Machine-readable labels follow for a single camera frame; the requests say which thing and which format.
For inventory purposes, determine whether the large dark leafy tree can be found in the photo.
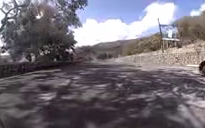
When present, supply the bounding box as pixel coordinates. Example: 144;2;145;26
0;0;89;63

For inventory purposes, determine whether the grey concrete road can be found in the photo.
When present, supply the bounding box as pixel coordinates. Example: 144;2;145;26
0;60;205;128

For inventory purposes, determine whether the wooded hill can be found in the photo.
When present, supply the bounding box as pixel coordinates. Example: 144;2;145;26
75;9;205;61

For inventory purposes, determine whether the low dark wall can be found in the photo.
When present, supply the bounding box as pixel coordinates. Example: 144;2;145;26
0;59;78;82

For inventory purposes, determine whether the pale stone retaining wall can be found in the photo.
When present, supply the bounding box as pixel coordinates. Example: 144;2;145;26
113;40;205;67

